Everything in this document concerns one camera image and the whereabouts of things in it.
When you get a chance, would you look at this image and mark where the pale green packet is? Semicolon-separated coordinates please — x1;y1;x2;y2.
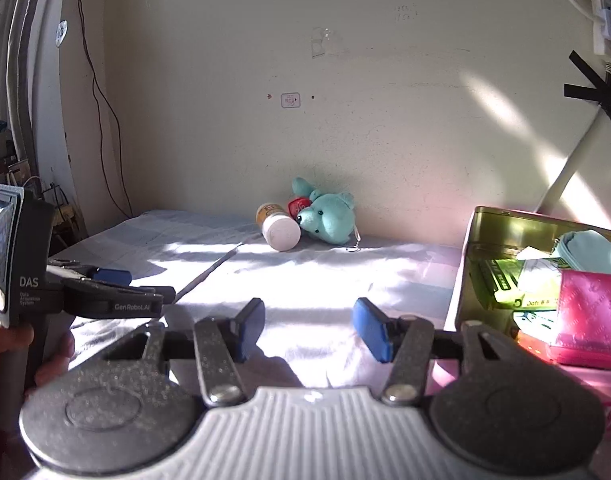
515;255;566;311

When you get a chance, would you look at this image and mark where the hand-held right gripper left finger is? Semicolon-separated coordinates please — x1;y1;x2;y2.
100;297;266;407

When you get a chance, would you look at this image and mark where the light blue zipper pouch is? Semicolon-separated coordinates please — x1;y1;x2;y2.
553;230;611;276

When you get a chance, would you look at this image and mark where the light blue bed sheet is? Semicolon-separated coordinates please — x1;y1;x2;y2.
48;209;467;391

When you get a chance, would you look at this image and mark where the teal teddy bear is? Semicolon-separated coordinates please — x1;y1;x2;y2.
292;176;364;251

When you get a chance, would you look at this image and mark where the bright green snack packet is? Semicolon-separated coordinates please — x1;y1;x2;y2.
473;259;523;309

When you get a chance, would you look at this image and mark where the person's left hand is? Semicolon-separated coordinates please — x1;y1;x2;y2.
0;319;76;413

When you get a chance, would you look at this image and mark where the grey strap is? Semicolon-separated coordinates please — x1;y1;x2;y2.
174;241;247;302

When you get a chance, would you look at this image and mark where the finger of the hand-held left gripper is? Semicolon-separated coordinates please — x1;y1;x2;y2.
48;259;133;285
130;285;177;307

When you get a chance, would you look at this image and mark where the white lid bottle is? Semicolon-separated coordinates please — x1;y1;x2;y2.
256;202;302;252

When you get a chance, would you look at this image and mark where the clear tape patch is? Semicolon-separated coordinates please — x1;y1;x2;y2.
310;26;332;59

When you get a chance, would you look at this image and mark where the black tape cross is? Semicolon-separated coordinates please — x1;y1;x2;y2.
564;50;611;129

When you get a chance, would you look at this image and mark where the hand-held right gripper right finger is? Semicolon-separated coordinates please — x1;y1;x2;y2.
352;297;519;407

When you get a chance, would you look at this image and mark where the thin dark wall cable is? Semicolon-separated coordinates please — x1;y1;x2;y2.
67;0;135;219

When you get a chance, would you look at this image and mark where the pink wallet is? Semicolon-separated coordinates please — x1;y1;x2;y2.
553;269;611;367

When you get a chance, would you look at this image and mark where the white pipe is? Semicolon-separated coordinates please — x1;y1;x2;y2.
535;110;609;214

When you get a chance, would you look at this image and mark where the pink tin box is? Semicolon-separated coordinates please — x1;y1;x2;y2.
443;206;611;436

